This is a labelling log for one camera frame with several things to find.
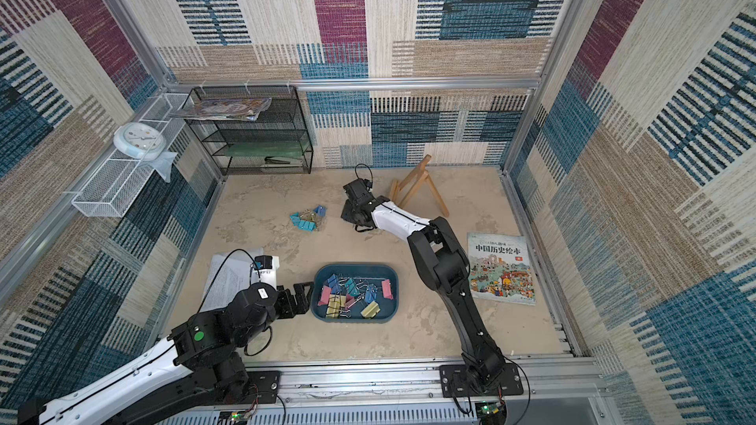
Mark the black wire mesh shelf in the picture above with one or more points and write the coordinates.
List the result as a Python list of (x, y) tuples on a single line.
[(278, 142)]

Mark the white wire wall basket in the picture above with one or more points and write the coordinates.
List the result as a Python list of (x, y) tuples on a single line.
[(114, 185)]

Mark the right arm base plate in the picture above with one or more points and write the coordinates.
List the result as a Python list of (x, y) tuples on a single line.
[(460, 381)]

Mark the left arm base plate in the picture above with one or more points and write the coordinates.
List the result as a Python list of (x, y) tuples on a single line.
[(262, 388)]

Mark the wooden easel stand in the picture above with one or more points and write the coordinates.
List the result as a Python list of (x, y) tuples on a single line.
[(401, 191)]

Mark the pink binder clip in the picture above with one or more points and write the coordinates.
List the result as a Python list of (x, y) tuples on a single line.
[(387, 291), (350, 301), (325, 296)]

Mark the magazine on shelf top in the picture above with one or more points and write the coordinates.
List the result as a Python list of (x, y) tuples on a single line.
[(248, 109)]

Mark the white round clock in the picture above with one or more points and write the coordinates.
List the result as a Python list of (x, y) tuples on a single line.
[(139, 141)]

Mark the blue binder clip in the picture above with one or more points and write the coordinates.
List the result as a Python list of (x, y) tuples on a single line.
[(370, 294), (334, 284), (319, 211)]

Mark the white paper document pouch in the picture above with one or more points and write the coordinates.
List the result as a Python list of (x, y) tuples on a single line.
[(229, 273)]

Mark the teal plastic storage box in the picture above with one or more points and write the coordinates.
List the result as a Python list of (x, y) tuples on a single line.
[(363, 275)]

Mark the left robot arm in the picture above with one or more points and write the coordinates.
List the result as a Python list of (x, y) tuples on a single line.
[(196, 364)]

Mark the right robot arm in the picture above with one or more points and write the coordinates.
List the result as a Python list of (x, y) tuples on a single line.
[(443, 266)]

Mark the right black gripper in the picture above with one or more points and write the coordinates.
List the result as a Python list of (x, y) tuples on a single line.
[(355, 204)]

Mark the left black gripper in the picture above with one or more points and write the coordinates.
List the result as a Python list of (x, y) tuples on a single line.
[(303, 302)]

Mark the colourful history picture book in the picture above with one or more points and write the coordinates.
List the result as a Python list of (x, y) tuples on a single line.
[(500, 268)]

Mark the olive yellow binder clip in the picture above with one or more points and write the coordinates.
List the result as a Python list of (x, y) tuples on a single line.
[(370, 311)]

